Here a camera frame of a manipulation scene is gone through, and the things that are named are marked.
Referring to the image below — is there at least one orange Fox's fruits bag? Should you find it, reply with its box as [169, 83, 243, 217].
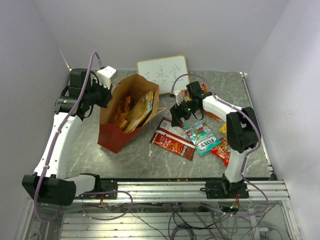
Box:
[200, 83, 222, 122]

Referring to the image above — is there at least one brown teal chips bag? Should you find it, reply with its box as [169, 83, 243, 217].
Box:
[124, 90, 154, 134]

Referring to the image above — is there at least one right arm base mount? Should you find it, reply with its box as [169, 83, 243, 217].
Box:
[200, 179, 249, 199]

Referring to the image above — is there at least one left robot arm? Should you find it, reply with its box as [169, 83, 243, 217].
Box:
[22, 66, 117, 206]

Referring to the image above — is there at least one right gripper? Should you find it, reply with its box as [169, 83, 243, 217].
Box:
[169, 97, 199, 127]

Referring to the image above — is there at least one red Doritos bag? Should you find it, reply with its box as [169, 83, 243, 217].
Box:
[150, 117, 196, 161]

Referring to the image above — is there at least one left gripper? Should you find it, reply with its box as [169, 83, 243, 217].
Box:
[85, 77, 114, 109]

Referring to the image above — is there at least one teal Fox's candy bag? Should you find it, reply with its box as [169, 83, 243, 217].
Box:
[183, 120, 222, 156]

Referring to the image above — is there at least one aluminium rail frame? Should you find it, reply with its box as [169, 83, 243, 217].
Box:
[14, 70, 301, 240]

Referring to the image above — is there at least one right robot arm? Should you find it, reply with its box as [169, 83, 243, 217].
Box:
[170, 81, 261, 198]

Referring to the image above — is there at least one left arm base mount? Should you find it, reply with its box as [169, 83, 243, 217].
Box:
[75, 178, 118, 200]

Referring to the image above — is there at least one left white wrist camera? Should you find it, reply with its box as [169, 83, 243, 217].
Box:
[96, 66, 118, 90]

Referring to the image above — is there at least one red snack mix bag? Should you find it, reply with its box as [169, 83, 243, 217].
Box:
[211, 137, 232, 167]

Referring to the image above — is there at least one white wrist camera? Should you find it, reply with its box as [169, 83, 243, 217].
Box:
[170, 89, 185, 106]
[96, 66, 118, 90]

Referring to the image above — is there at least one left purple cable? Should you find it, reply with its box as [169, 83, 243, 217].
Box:
[33, 51, 133, 223]

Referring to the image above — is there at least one orange kettle chips bag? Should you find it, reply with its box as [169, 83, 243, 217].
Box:
[110, 96, 131, 130]

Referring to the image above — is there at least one yellow M&M's bag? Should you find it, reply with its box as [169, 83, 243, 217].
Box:
[219, 123, 227, 137]

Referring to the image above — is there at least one red brown paper bag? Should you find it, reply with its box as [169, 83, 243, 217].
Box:
[97, 74, 164, 153]

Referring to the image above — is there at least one small whiteboard yellow frame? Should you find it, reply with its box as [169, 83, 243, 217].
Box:
[136, 55, 189, 95]

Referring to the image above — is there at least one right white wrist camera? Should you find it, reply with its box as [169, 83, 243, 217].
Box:
[170, 89, 185, 106]

